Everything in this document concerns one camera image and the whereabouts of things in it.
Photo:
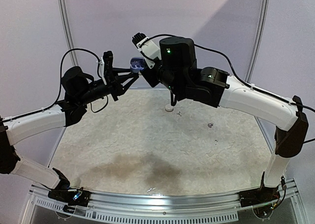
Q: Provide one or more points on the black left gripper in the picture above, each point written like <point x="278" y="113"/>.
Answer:
<point x="118" y="86"/>

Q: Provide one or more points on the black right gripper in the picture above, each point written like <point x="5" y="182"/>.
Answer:
<point x="150" y="75"/>

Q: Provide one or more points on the blue earbud charging case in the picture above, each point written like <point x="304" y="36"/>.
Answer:
<point x="137" y="64"/>

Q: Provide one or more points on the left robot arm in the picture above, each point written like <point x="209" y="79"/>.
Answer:
<point x="80" y="90"/>

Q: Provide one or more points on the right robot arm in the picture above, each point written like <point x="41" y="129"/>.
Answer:
<point x="172" y="62"/>

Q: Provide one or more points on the white round case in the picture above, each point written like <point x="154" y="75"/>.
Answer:
<point x="169" y="108"/>

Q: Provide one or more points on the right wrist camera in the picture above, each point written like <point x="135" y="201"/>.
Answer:
<point x="148" y="49"/>

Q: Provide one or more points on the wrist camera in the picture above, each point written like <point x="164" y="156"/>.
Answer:
<point x="105" y="69"/>
<point x="148" y="49"/>

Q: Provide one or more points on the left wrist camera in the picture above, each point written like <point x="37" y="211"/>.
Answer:
<point x="105" y="69"/>

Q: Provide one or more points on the left aluminium corner post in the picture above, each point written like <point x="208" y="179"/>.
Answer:
<point x="68" y="33"/>

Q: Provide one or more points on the aluminium corner post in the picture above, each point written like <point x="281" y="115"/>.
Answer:
<point x="257" y="39"/>
<point x="68" y="33"/>

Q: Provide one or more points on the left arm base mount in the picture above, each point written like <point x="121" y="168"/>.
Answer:
<point x="71" y="196"/>

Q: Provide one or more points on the right aluminium corner post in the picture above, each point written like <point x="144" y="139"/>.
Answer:
<point x="257" y="39"/>

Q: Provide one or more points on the aluminium front rail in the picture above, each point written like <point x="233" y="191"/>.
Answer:
<point x="117" y="208"/>

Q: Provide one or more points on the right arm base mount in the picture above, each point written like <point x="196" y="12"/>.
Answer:
<point x="262" y="194"/>

